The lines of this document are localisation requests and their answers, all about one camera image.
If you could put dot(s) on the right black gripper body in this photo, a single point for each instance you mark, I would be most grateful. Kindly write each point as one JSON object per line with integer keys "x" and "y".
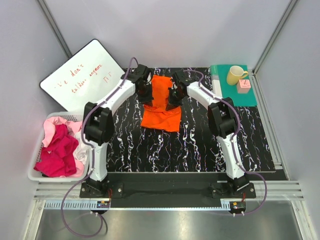
{"x": 175, "y": 98}

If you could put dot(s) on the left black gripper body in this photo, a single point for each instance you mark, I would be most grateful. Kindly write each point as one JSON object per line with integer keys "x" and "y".
{"x": 145, "y": 96}

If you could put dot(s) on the orange t shirt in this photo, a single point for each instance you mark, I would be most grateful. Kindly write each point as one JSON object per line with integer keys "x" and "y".
{"x": 156, "y": 116}

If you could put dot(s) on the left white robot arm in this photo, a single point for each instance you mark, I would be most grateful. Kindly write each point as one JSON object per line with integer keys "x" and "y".
{"x": 98, "y": 123}

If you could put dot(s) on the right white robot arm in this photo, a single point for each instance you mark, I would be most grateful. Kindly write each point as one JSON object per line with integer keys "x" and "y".
{"x": 223, "y": 122}

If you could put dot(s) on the green book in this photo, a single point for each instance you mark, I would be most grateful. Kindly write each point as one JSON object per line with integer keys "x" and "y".
{"x": 239, "y": 99}

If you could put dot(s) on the white whiteboard with red writing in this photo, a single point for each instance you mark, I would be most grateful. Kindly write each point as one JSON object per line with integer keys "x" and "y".
{"x": 87, "y": 76}

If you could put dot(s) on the yellow mug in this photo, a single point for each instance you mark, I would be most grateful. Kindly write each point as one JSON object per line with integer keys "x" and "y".
{"x": 235, "y": 74}

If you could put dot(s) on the pink cube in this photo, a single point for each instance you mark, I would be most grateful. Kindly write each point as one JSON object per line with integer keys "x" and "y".
{"x": 243, "y": 86}

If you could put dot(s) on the white plastic laundry basket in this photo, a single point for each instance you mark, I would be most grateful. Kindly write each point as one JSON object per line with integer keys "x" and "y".
{"x": 37, "y": 176}

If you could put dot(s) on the white t shirt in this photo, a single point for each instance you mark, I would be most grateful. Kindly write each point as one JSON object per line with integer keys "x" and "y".
{"x": 82, "y": 150}

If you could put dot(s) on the light pink t shirt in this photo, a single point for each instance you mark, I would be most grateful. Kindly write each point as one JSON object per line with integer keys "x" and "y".
{"x": 50, "y": 124}

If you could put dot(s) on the magenta t shirt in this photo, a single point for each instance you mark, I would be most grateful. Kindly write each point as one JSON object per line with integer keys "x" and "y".
{"x": 57, "y": 160}

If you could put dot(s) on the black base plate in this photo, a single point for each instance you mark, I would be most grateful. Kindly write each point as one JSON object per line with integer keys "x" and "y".
{"x": 208, "y": 184}

